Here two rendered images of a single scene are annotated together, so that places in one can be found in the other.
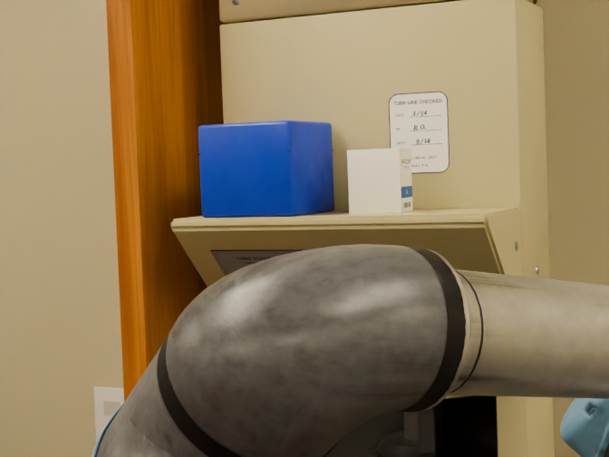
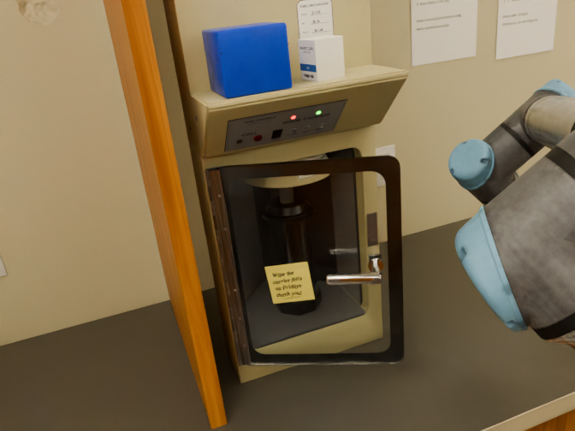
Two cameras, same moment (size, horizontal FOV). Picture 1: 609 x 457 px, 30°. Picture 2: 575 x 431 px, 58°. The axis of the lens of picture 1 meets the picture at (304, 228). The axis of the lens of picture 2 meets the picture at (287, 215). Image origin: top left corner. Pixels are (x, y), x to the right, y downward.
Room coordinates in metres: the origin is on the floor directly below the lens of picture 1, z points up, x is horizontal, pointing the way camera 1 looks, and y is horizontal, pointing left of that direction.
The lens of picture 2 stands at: (0.53, 0.56, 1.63)
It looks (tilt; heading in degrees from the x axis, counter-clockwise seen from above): 23 degrees down; 317
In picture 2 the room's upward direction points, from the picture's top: 6 degrees counter-clockwise
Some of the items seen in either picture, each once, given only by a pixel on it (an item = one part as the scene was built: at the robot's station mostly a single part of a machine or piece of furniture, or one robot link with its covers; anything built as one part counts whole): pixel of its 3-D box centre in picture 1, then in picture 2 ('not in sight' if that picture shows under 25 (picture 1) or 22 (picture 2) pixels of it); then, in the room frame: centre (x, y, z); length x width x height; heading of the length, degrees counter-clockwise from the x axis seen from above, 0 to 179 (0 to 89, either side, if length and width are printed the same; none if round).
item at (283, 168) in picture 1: (267, 169); (246, 58); (1.13, 0.03, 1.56); 0.10 x 0.10 x 0.09; 65
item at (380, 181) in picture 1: (380, 180); (321, 57); (1.08, -0.07, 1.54); 0.05 x 0.05 x 0.06; 72
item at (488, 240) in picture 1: (343, 265); (302, 114); (1.09, -0.04, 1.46); 0.32 x 0.12 x 0.10; 65
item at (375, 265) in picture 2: not in sight; (355, 273); (1.01, -0.04, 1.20); 0.10 x 0.05 x 0.03; 38
